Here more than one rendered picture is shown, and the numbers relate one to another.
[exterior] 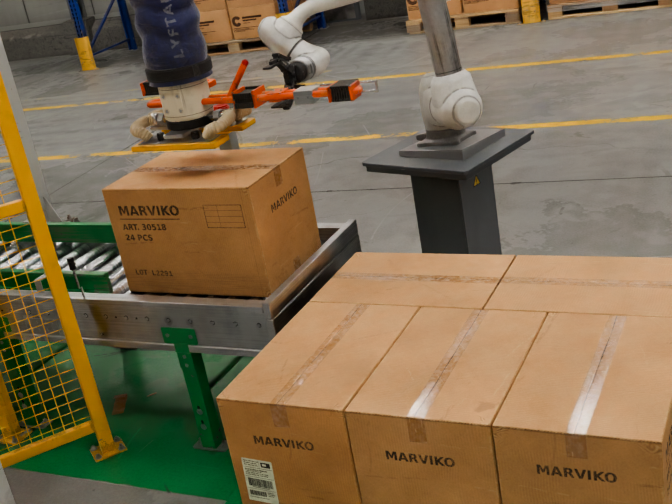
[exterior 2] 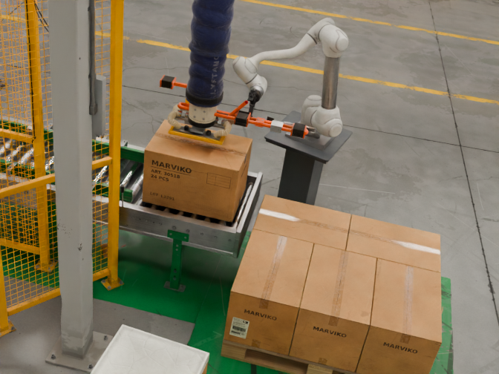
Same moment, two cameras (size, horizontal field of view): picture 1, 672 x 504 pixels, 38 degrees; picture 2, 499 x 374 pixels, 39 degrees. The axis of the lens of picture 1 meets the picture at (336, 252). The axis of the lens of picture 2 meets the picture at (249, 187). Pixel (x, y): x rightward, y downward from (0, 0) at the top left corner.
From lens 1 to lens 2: 2.08 m
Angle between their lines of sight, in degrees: 23
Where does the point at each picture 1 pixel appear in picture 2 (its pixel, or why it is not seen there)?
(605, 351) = (408, 287)
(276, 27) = (246, 65)
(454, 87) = (332, 117)
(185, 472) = (165, 303)
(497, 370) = (364, 292)
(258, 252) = (232, 201)
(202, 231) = (202, 184)
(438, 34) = (331, 89)
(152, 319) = (163, 225)
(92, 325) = (122, 220)
